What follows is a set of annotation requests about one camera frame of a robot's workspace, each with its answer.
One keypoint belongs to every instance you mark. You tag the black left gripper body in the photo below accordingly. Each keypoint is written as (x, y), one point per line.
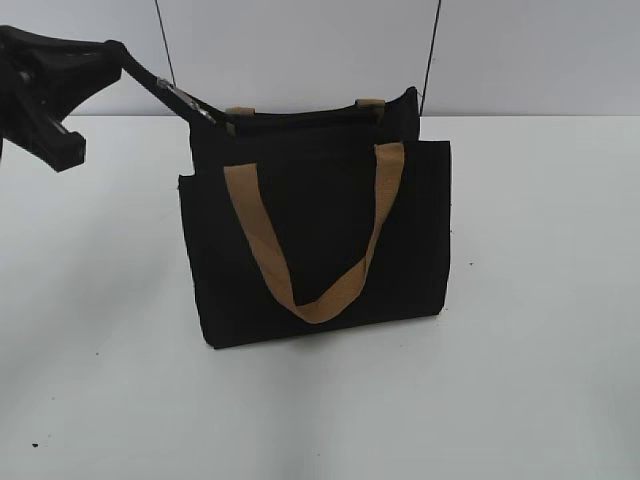
(43, 79)

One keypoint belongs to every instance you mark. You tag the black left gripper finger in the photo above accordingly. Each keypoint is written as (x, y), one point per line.
(178, 101)
(62, 145)

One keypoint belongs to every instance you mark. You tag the black tote bag tan handles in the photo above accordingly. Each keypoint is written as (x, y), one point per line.
(335, 185)

